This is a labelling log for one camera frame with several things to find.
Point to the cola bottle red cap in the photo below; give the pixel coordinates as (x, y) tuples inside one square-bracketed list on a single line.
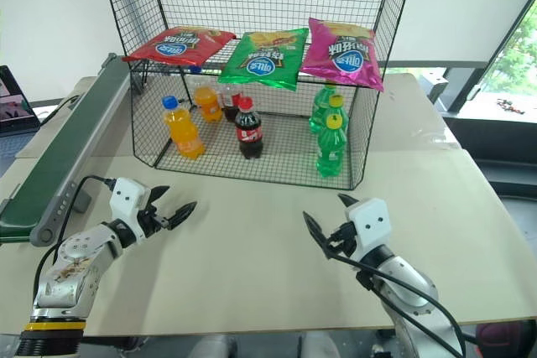
[(229, 111), (249, 131)]

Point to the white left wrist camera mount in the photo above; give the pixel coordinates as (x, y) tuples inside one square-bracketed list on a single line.
[(126, 198)]

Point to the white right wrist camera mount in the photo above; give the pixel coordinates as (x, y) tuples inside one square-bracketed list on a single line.
[(371, 221)]

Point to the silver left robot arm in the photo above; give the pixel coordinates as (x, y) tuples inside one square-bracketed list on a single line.
[(75, 268)]

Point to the pink chip bag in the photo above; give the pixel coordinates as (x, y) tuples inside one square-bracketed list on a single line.
[(342, 56)]

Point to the green conveyor belt grey frame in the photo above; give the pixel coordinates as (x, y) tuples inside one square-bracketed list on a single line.
[(67, 148)]

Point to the orange soda bottle blue cap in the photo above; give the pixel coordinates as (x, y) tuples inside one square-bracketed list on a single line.
[(208, 104), (182, 131)]

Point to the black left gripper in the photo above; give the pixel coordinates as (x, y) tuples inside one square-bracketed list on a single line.
[(152, 219)]

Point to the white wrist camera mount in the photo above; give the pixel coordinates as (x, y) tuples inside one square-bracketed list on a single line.
[(126, 198), (371, 221)]

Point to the small dark parts on sill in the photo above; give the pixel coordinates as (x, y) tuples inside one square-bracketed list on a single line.
[(511, 106)]

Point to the green chip bag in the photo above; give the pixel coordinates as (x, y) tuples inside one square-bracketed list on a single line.
[(264, 60)]

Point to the red chip bag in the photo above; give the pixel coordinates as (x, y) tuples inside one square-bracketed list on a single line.
[(180, 45)]

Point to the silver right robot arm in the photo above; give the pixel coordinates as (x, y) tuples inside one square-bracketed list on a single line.
[(407, 286)]

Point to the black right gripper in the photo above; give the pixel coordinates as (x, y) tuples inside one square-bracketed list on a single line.
[(346, 240)]

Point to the green soda bottle yellow cap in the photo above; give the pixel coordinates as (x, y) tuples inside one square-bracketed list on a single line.
[(331, 152), (324, 96), (340, 107)]

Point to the open laptop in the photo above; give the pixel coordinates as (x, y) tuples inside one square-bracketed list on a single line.
[(14, 100)]

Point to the dark purple rounded shape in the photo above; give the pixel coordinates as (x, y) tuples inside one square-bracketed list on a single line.
[(507, 339)]

